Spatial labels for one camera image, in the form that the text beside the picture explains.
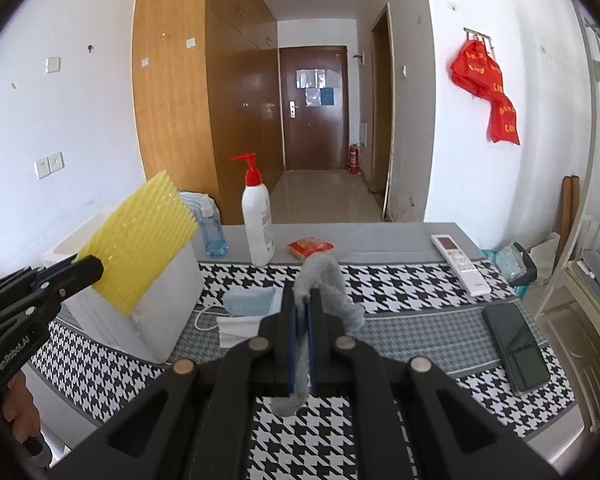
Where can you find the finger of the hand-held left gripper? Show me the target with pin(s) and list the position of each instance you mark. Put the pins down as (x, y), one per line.
(55, 274)
(82, 275)

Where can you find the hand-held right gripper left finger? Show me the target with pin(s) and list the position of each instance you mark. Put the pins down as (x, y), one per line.
(296, 350)

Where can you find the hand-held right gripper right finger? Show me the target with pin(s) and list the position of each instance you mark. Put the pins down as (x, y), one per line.
(316, 350)

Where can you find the grey sock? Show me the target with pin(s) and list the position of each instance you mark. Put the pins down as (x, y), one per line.
(330, 290)

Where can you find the yellow spiky sponge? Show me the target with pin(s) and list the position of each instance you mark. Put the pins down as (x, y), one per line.
(135, 240)

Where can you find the blue face mask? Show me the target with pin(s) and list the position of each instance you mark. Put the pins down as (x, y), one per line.
(250, 302)

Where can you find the white foam box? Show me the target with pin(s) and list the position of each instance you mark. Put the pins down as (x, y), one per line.
(170, 300)

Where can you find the person's left hand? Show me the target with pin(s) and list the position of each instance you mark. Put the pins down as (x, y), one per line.
(22, 407)

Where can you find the white face mask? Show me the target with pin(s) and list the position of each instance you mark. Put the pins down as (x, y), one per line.
(237, 330)

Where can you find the red snack packet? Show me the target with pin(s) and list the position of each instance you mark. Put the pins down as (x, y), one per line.
(309, 248)

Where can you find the houndstooth tablecloth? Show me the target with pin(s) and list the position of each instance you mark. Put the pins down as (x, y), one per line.
(430, 310)

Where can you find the white lotion pump bottle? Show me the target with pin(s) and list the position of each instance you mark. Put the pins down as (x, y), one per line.
(257, 225)

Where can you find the light blue cloth pile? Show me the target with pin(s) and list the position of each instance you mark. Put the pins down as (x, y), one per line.
(192, 200)

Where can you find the clear blue sanitizer bottle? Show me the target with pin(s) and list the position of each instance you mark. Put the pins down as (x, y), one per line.
(212, 237)

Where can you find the white remote control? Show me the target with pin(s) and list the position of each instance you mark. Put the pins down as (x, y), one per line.
(460, 262)

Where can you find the wooden wardrobe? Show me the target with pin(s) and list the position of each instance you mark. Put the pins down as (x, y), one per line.
(180, 110)

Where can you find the red fire extinguisher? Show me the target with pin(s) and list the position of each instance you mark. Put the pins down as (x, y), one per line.
(354, 160)

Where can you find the black smartphone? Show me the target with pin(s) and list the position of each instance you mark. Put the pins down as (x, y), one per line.
(517, 347)

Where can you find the dark brown entrance door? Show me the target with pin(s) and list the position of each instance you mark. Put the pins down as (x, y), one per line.
(312, 135)

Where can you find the clear plastic packet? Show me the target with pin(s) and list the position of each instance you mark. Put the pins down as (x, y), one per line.
(512, 262)

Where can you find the paper notices on door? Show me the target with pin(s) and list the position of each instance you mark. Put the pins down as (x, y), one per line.
(316, 87)

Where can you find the wooden sticks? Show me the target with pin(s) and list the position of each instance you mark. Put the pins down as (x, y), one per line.
(570, 210)

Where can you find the grey cushion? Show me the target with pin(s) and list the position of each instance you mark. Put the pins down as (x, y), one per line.
(597, 260)

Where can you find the red hanging bags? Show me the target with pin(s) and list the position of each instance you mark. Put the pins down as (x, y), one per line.
(485, 85)

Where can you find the white metal bunk bed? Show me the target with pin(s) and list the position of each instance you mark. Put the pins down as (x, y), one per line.
(595, 160)

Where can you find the white wall socket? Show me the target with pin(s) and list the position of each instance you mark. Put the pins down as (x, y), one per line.
(42, 167)
(56, 162)

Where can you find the white square switch plate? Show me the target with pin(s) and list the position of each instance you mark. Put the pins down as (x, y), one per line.
(53, 64)

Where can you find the wooden doorway frame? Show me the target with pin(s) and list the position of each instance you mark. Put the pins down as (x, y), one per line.
(381, 110)

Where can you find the small wall-mounted box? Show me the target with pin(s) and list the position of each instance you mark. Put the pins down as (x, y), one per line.
(359, 58)

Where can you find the metal wall hook rack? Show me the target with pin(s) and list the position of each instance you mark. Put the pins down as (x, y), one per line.
(477, 34)

